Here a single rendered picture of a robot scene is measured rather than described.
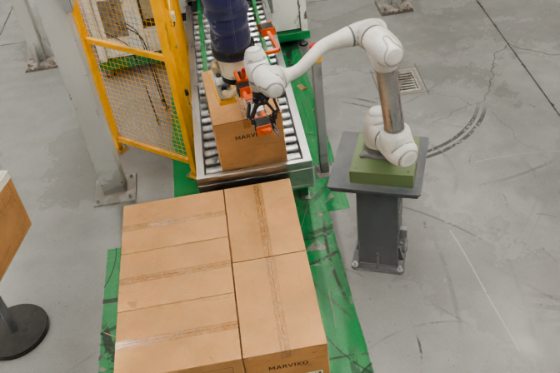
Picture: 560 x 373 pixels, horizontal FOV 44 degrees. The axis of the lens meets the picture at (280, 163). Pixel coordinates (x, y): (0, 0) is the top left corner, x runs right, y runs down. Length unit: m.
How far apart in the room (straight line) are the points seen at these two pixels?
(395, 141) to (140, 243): 1.51
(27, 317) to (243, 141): 1.69
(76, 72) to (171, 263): 1.46
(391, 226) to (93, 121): 2.07
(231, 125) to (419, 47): 2.78
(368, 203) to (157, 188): 1.78
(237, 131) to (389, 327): 1.40
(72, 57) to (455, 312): 2.75
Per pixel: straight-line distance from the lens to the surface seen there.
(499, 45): 6.38
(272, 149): 4.09
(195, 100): 4.81
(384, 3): 6.98
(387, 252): 4.19
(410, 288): 4.19
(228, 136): 3.98
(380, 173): 3.65
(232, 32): 3.60
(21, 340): 4.42
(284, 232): 3.77
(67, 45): 4.45
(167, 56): 4.50
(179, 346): 3.39
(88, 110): 4.69
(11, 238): 3.98
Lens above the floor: 3.22
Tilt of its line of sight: 39 degrees down
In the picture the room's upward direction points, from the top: 8 degrees counter-clockwise
